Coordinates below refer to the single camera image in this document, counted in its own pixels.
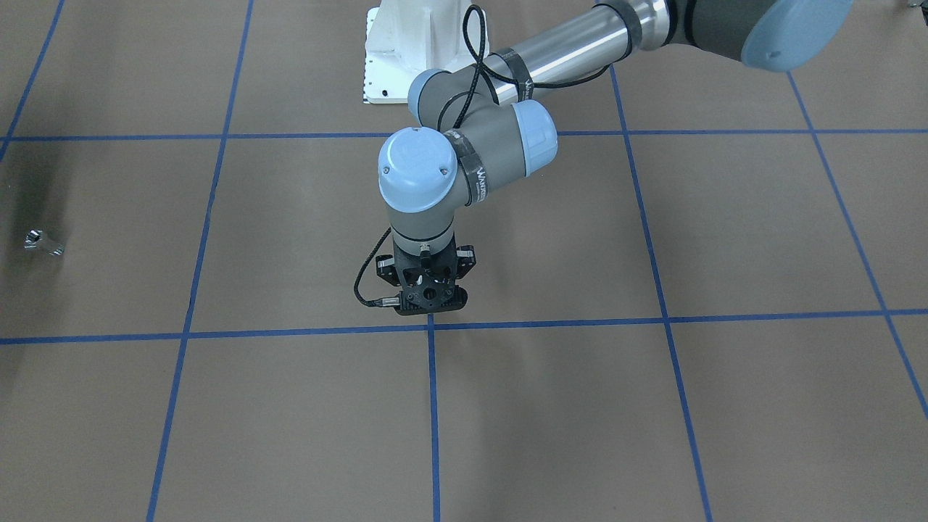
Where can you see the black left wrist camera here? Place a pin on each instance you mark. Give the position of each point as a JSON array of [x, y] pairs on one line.
[[431, 297]]

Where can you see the white pedestal column with base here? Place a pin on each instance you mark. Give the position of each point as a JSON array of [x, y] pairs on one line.
[[404, 38]]

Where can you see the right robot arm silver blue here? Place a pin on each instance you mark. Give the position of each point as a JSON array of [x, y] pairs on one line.
[[482, 127]]

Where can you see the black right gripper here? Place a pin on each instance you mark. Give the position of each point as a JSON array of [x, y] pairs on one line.
[[465, 262]]

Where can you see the small metal pipe fitting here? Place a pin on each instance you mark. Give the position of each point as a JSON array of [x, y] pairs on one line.
[[38, 241]]

